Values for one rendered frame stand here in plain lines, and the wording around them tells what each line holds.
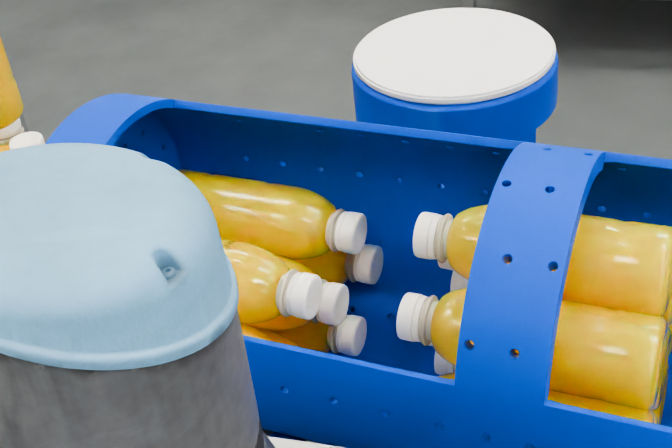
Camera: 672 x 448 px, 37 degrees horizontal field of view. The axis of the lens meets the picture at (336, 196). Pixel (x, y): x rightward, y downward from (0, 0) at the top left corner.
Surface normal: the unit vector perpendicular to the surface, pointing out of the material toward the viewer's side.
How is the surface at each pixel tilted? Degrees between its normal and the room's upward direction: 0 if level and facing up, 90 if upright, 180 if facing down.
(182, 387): 90
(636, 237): 14
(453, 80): 0
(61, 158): 7
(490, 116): 90
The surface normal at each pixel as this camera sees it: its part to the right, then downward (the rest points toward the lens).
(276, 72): -0.10, -0.82
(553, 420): -0.36, 0.36
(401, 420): -0.39, 0.55
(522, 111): 0.53, 0.43
